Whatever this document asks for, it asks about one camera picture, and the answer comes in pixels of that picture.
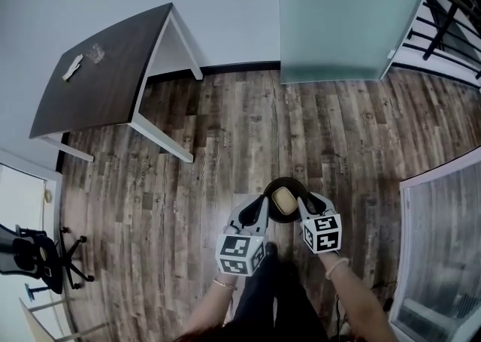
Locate clear glass cup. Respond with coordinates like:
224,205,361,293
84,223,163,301
85,43,106,65

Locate white paper wrapper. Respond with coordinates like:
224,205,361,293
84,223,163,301
62,54,84,82

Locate person's right forearm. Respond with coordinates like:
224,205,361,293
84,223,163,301
319,252,396,342

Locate black office chair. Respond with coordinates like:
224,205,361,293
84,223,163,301
0,223,95,295

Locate blue stand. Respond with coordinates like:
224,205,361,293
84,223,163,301
24,283,54,302

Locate black metal railing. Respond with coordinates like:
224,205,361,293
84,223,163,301
403,0,481,81

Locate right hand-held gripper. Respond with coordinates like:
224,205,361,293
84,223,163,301
297,193,343,256

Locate person's left hand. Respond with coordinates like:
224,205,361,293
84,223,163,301
224,219,253,238

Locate thin left wrist bracelet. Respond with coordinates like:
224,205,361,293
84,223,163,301
212,277,239,292

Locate pale right wrist bracelet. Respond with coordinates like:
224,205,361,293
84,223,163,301
325,257,350,280

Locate dark wooden table white legs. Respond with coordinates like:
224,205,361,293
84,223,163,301
29,2,204,164

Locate glass partition with blinds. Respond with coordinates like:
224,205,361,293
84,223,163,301
388,144,481,342

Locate black mesh waste bin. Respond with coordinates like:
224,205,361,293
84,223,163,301
262,177,311,224

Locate tan plastic container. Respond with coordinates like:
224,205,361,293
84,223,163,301
271,186,300,216

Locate frosted glass door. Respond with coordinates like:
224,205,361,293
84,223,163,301
277,0,439,86

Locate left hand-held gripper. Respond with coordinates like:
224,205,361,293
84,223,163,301
215,195,270,279

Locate person's left forearm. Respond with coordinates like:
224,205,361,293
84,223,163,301
179,271,242,342

